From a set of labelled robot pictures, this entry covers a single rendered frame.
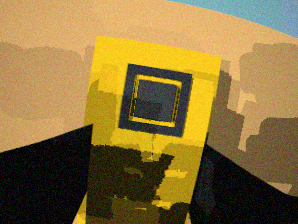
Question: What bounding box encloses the tan floor panel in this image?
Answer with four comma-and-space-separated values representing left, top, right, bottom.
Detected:
0, 0, 298, 197

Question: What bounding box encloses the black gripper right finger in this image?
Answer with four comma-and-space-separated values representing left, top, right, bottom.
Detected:
189, 144, 298, 224

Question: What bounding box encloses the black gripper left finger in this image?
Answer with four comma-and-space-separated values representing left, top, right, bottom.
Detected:
0, 124, 93, 224

